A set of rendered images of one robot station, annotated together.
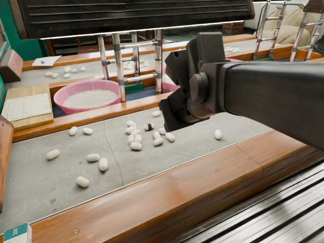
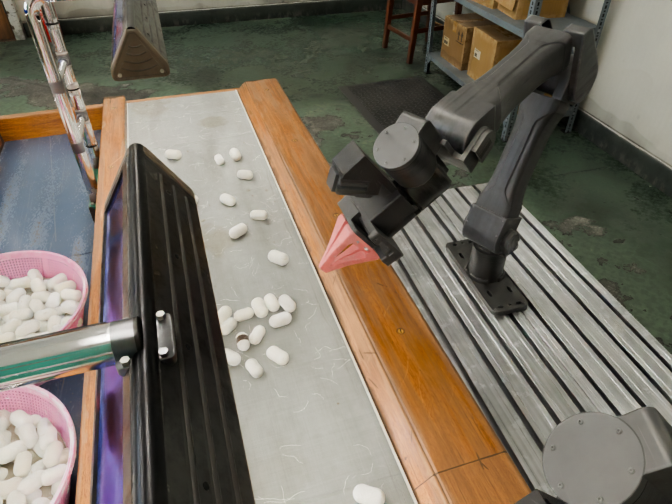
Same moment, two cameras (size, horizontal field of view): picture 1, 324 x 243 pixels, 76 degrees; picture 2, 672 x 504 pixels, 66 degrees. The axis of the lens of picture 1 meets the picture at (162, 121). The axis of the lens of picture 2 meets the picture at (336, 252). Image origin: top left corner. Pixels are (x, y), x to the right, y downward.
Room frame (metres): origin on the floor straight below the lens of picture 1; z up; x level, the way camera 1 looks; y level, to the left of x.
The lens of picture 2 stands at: (0.49, 0.11, 1.32)
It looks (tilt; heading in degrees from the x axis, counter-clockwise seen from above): 39 degrees down; 280
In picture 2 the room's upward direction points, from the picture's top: straight up
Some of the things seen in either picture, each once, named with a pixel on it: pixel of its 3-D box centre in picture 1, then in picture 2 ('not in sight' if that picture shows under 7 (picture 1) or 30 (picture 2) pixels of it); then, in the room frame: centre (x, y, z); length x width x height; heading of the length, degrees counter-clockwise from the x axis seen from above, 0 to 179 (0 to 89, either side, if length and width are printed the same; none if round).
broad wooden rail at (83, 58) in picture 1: (161, 59); not in sight; (1.53, 0.01, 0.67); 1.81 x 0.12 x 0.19; 117
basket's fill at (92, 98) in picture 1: (92, 104); not in sight; (0.76, 0.29, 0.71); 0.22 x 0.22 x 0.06
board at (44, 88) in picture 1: (28, 103); not in sight; (0.66, 0.48, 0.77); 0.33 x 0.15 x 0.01; 27
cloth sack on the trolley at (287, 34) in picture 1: (284, 40); not in sight; (3.44, -1.95, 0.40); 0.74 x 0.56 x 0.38; 116
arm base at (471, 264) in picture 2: not in sight; (487, 259); (0.34, -0.66, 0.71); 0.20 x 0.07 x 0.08; 115
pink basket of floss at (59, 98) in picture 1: (91, 102); not in sight; (0.76, 0.29, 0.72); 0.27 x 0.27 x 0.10
